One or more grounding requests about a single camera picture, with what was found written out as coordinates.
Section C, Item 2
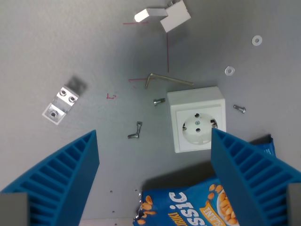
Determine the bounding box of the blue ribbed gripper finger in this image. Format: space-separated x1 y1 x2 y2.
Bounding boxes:
210 128 301 226
0 129 100 226

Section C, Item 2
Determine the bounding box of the blue peanut snack bag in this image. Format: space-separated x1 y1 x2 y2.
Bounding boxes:
133 134 277 226

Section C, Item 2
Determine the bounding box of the brass hex allen key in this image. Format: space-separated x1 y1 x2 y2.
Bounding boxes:
145 73 194 89

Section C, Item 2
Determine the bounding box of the white rectangular block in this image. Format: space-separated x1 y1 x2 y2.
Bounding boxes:
134 8 169 24

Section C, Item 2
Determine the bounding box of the aluminium bracket with holes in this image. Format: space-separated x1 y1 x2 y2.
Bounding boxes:
42 86 79 125

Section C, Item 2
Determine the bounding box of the white electrical wall socket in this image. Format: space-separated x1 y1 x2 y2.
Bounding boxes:
166 86 227 154

